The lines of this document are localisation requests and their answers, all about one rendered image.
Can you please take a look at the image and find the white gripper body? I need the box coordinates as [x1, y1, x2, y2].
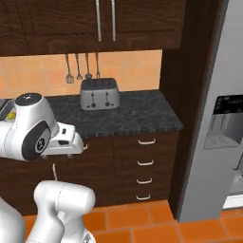
[42, 131, 85, 158]

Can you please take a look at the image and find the dark wood base cupboard door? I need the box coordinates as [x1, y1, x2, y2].
[50, 155, 116, 208]

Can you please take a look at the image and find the silver four-slot toaster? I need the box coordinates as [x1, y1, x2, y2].
[79, 77, 122, 111]

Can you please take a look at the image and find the hanging metal slotted spatula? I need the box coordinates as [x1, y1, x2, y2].
[65, 53, 75, 84]

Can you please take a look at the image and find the hanging metal ladle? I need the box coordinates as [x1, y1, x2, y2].
[84, 52, 93, 81]

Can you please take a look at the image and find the hanging metal fork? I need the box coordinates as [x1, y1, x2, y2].
[94, 51, 102, 80]

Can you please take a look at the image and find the dark wood drawer front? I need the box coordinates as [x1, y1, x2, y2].
[113, 131, 180, 157]
[113, 189, 175, 206]
[113, 171, 176, 193]
[113, 153, 178, 175]

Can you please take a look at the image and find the dark wood tall side panel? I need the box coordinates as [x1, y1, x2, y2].
[159, 0, 230, 220]

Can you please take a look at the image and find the grey fridge with dispenser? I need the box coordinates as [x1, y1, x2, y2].
[176, 0, 243, 224]

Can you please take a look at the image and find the silver base cupboard handle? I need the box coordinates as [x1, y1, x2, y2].
[51, 162, 59, 182]

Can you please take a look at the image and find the long silver cupboard handle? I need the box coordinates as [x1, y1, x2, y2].
[110, 0, 118, 42]
[95, 0, 103, 43]

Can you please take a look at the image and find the dark wood wall cupboard door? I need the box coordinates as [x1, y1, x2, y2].
[104, 0, 187, 52]
[0, 0, 106, 58]

